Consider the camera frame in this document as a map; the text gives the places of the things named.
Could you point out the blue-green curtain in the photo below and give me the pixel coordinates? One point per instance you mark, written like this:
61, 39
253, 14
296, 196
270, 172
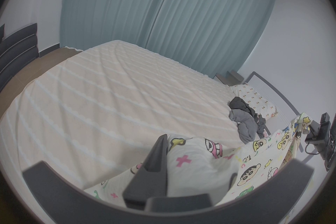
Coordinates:
112, 2
215, 15

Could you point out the white printed pillow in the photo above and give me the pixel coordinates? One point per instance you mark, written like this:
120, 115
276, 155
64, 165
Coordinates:
256, 98

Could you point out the grey bedside table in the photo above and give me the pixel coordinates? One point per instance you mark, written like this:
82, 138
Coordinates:
228, 77

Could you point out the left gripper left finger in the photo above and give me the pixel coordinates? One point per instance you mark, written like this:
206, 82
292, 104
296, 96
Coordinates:
149, 178

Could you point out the white printed pyjama top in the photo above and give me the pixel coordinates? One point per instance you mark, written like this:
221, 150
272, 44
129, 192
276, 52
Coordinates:
199, 173

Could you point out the black chest of drawers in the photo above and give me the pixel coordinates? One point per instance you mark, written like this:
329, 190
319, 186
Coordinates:
18, 55

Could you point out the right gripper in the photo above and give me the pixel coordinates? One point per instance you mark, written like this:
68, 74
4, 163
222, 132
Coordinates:
322, 136

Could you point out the bed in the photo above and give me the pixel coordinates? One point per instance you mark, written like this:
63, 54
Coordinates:
105, 99

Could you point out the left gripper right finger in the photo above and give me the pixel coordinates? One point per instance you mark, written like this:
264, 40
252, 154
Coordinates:
233, 181

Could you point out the pile of clothes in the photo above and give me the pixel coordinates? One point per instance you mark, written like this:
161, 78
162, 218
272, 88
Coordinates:
246, 125

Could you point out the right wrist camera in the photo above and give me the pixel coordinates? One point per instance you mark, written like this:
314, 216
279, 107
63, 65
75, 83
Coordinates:
325, 118

